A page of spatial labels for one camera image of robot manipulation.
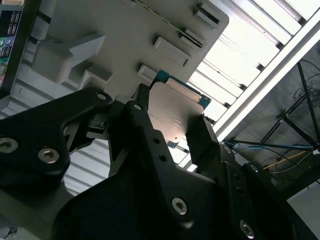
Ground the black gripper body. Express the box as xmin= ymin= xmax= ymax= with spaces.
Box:
xmin=53 ymin=166 xmax=236 ymax=240

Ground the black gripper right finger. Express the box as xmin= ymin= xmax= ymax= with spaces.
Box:
xmin=186 ymin=116 xmax=320 ymax=240

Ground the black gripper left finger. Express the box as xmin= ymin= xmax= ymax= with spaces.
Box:
xmin=0 ymin=84 xmax=199 ymax=228

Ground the silver CPU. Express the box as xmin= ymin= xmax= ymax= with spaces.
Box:
xmin=147 ymin=69 xmax=213 ymax=149

